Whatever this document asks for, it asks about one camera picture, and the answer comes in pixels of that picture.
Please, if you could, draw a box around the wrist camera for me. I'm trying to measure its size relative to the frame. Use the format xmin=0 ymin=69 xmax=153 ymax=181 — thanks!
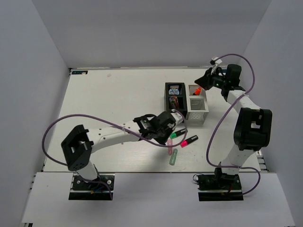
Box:
xmin=171 ymin=112 xmax=185 ymax=125
xmin=210 ymin=56 xmax=222 ymax=72

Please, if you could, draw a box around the white metal organizer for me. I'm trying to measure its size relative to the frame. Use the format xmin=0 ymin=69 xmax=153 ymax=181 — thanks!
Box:
xmin=186 ymin=84 xmax=209 ymax=125

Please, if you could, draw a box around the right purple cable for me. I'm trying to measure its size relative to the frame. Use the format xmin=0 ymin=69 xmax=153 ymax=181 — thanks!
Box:
xmin=205 ymin=53 xmax=262 ymax=196

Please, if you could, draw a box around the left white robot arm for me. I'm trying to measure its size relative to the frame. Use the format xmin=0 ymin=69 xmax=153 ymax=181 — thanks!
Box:
xmin=61 ymin=112 xmax=184 ymax=189

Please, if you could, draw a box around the orange cap black highlighter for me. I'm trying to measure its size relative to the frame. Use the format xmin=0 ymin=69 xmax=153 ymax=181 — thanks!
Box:
xmin=193 ymin=87 xmax=202 ymax=96

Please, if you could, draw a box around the black metal organizer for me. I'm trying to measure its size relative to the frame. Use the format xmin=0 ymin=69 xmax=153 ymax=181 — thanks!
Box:
xmin=164 ymin=82 xmax=187 ymax=118

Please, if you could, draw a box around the pink translucent eraser pen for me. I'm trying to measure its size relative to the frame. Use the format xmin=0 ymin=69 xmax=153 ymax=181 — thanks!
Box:
xmin=167 ymin=139 xmax=173 ymax=156

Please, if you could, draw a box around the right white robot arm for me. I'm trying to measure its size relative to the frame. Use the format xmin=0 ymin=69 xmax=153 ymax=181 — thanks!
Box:
xmin=195 ymin=64 xmax=272 ymax=189

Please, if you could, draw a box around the green translucent eraser pen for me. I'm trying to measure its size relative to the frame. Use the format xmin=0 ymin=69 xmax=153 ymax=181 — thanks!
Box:
xmin=169 ymin=148 xmax=178 ymax=166

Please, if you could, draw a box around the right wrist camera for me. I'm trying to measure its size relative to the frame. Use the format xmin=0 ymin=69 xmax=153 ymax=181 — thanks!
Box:
xmin=210 ymin=56 xmax=222 ymax=72

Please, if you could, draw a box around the pink cap black highlighter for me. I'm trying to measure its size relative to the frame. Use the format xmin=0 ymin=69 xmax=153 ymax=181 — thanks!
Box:
xmin=180 ymin=135 xmax=198 ymax=148

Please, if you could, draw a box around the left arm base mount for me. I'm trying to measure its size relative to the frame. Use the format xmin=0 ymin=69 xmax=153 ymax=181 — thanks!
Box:
xmin=69 ymin=175 xmax=115 ymax=201

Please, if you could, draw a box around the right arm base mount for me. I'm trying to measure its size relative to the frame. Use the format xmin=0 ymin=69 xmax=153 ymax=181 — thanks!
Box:
xmin=193 ymin=174 xmax=244 ymax=202

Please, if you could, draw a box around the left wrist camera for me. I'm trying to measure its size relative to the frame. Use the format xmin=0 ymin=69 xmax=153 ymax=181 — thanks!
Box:
xmin=171 ymin=112 xmax=185 ymax=125

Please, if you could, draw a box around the left blue table label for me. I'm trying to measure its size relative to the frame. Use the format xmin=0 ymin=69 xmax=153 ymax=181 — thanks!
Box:
xmin=71 ymin=70 xmax=88 ymax=75

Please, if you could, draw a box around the green cap black highlighter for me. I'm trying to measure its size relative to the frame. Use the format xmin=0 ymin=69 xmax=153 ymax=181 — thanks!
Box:
xmin=170 ymin=128 xmax=187 ymax=139

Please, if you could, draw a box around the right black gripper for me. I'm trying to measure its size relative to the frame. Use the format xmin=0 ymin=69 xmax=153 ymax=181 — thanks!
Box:
xmin=195 ymin=67 xmax=228 ymax=90

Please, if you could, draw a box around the pink-capped crayon tube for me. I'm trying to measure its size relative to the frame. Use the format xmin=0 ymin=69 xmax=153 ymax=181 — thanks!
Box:
xmin=169 ymin=96 xmax=179 ymax=109

